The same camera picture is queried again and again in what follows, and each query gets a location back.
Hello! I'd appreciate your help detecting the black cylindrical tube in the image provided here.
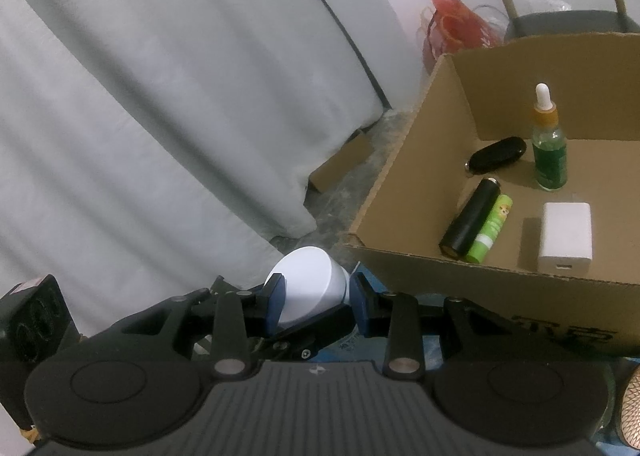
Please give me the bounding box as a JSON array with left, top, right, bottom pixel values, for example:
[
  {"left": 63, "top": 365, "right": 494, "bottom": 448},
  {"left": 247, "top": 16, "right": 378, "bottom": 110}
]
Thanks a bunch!
[{"left": 439, "top": 177, "right": 502, "bottom": 259}]

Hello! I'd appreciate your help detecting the flat cardboard piece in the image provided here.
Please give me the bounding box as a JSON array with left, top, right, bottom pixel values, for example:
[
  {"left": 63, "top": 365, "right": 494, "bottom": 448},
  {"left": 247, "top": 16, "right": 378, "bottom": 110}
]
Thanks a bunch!
[{"left": 307, "top": 130, "right": 375, "bottom": 194}]

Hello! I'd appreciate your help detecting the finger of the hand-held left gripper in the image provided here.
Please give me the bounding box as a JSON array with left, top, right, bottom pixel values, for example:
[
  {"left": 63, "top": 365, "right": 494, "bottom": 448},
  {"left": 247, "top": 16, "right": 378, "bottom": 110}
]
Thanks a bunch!
[{"left": 257, "top": 305, "right": 355, "bottom": 362}]

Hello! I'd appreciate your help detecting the red plastic bag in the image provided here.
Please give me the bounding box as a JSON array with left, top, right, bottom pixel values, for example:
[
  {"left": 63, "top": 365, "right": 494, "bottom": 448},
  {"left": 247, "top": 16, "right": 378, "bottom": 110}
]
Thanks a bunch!
[{"left": 420, "top": 0, "right": 503, "bottom": 74}]

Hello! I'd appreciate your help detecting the white curtain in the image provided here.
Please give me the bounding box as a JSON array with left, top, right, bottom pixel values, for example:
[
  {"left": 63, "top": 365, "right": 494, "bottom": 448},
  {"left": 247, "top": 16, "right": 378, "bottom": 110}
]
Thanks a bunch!
[{"left": 0, "top": 0, "right": 391, "bottom": 337}]

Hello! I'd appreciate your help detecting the green dropper bottle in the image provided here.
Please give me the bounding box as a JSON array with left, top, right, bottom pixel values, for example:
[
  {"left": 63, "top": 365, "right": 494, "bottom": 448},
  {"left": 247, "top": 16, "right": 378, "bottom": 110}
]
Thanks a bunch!
[{"left": 531, "top": 83, "right": 568, "bottom": 193}]

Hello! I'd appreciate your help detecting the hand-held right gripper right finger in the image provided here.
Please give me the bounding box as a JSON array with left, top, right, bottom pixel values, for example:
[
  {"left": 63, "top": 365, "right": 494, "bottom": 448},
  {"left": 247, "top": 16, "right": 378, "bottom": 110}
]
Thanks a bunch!
[{"left": 349, "top": 272, "right": 506, "bottom": 379}]

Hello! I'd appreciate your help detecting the brown cardboard box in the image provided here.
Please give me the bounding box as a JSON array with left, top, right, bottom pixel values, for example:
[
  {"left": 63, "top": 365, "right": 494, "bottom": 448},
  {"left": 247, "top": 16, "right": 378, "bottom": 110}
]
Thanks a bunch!
[{"left": 336, "top": 33, "right": 640, "bottom": 357}]

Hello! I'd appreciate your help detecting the white charger plug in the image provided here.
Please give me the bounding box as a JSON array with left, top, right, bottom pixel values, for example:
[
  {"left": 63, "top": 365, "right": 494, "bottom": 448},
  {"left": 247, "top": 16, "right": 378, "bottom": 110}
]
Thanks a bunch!
[{"left": 537, "top": 202, "right": 594, "bottom": 274}]

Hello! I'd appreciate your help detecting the white lidded supplement bottle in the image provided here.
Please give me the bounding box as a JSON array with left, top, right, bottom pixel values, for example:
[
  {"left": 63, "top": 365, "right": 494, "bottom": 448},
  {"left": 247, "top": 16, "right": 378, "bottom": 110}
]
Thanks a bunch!
[{"left": 263, "top": 247, "right": 351, "bottom": 331}]

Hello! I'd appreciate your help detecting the green lip balm stick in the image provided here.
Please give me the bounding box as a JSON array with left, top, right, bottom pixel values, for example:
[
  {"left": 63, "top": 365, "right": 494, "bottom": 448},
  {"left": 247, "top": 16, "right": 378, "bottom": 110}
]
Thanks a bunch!
[{"left": 467, "top": 194, "right": 514, "bottom": 264}]

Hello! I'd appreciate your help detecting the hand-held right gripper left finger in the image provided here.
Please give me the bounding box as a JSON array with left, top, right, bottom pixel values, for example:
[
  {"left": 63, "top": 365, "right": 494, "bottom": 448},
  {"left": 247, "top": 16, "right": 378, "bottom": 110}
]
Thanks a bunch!
[{"left": 117, "top": 275, "right": 287, "bottom": 379}]

